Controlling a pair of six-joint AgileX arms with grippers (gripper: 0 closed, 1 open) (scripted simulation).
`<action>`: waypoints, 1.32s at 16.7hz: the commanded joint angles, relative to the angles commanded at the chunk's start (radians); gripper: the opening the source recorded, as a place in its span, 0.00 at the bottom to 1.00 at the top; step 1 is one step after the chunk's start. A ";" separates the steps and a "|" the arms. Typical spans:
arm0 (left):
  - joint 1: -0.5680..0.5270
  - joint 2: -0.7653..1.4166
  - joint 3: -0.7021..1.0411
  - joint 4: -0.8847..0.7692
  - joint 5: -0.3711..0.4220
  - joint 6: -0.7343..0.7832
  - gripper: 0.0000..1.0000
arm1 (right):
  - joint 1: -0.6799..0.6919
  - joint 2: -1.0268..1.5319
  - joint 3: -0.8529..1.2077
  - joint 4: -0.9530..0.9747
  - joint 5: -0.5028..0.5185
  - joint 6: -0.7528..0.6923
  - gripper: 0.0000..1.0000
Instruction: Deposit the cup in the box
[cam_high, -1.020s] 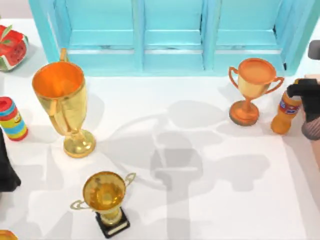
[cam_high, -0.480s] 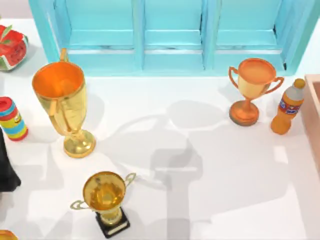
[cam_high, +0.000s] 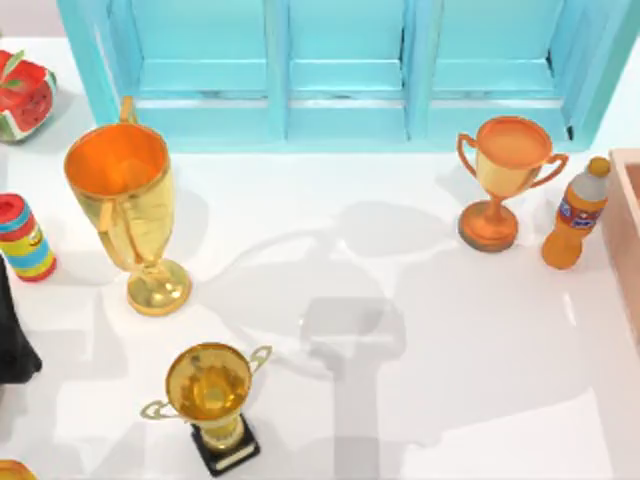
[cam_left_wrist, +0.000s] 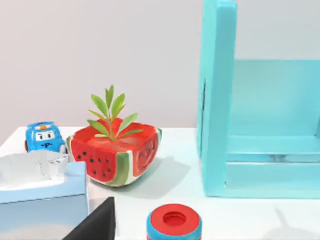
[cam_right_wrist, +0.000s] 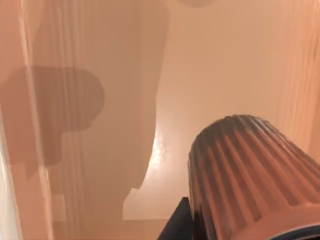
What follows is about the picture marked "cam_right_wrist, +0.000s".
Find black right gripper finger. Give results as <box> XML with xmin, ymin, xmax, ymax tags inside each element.
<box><xmin>157</xmin><ymin>196</ymin><xmax>201</xmax><ymax>240</ymax></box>

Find ribbed terracotta plant pot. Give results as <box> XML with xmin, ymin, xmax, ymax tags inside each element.
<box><xmin>187</xmin><ymin>114</ymin><xmax>320</xmax><ymax>240</ymax></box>

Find shallow salmon-coloured box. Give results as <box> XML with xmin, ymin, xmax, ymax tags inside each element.
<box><xmin>0</xmin><ymin>0</ymin><xmax>320</xmax><ymax>240</ymax></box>

